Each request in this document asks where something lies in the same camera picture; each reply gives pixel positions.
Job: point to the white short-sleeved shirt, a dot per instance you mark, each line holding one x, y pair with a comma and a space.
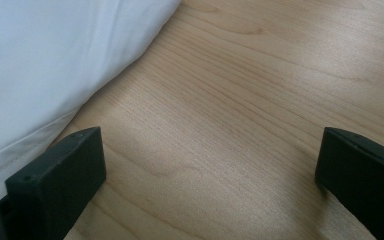
46, 66

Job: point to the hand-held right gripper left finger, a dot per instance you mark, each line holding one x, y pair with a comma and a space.
56, 180

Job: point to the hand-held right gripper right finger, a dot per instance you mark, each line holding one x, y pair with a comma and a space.
363, 173

